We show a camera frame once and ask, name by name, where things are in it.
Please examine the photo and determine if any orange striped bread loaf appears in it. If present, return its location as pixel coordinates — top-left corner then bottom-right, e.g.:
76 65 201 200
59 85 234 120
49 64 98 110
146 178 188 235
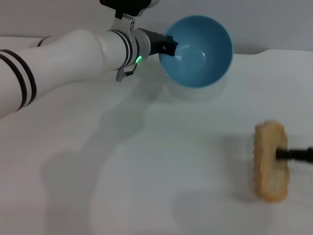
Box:
252 119 290 203

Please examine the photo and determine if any left arm cable with plug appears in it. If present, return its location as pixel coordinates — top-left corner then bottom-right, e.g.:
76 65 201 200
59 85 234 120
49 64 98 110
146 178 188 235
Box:
115 62 138 83

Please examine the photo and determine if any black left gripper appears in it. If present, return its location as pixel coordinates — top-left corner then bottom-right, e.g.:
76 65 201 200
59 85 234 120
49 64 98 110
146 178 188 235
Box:
140 28 179 57

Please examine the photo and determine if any silver left camera bracket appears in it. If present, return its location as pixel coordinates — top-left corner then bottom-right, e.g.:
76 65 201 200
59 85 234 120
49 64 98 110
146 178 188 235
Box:
110 13 136 44

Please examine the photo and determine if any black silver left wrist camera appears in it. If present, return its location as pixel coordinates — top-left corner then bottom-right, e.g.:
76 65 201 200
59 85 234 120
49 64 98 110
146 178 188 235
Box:
99 0 160 17

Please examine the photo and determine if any blue bowl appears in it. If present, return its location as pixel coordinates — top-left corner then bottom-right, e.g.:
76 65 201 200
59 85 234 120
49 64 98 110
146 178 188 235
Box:
158 15 234 89

